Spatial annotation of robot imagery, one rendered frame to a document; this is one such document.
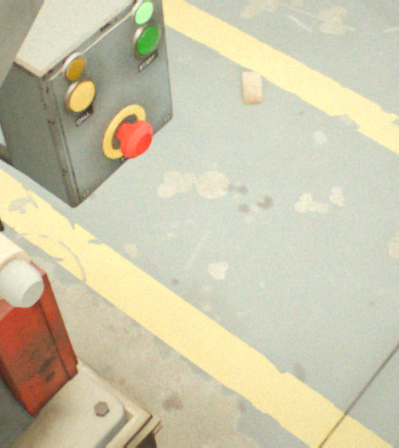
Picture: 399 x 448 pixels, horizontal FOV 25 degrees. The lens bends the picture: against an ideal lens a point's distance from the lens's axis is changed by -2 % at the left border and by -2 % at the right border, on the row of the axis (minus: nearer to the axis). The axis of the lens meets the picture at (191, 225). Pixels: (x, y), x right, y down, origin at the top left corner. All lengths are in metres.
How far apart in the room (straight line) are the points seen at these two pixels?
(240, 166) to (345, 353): 0.53
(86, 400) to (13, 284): 1.04
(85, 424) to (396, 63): 1.30
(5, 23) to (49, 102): 0.52
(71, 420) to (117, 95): 0.75
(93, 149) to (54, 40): 0.14
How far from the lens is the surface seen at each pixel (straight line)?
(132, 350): 1.89
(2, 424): 1.47
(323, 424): 1.81
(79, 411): 1.52
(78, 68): 0.81
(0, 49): 0.30
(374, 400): 1.84
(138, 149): 0.91
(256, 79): 2.23
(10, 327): 1.28
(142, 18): 0.85
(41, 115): 0.84
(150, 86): 0.93
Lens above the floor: 1.68
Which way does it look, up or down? 56 degrees down
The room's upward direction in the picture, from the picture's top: 5 degrees counter-clockwise
